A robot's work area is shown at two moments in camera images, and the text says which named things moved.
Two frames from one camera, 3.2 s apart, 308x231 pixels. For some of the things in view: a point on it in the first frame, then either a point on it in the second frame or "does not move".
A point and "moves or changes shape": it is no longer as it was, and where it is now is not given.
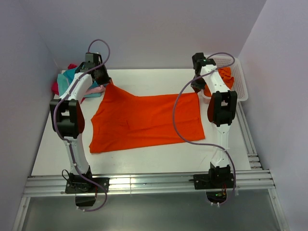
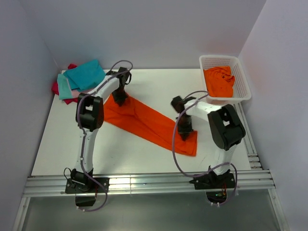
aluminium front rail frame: x=38 y=187 does not move
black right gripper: x=196 y=86 → x=184 y=132
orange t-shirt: x=122 y=121 moves or changes shape
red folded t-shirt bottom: x=55 y=86 does not move
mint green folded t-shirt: x=63 y=87 does not move
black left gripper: x=107 y=79 → x=120 y=100
